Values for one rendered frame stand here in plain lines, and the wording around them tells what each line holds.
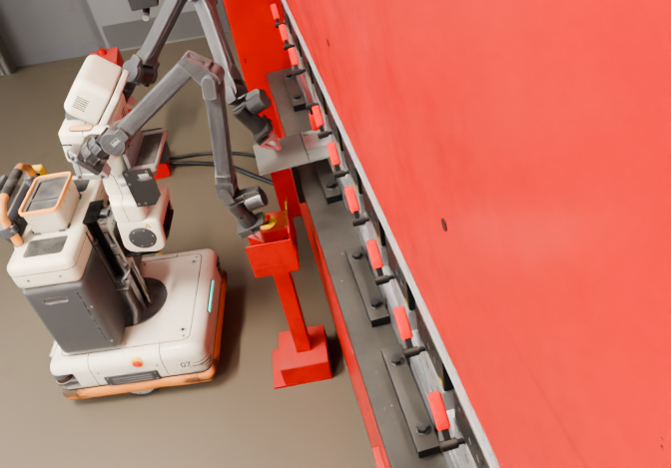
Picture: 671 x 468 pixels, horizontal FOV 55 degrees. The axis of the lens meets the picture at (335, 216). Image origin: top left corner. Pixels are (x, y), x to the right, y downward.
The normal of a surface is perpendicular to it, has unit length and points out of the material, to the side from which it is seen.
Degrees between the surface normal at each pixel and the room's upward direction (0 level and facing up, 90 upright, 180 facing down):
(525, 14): 90
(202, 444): 0
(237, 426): 0
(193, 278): 0
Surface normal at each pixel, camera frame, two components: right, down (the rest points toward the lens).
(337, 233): -0.15, -0.75
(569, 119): -0.96, 0.26
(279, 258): 0.11, 0.64
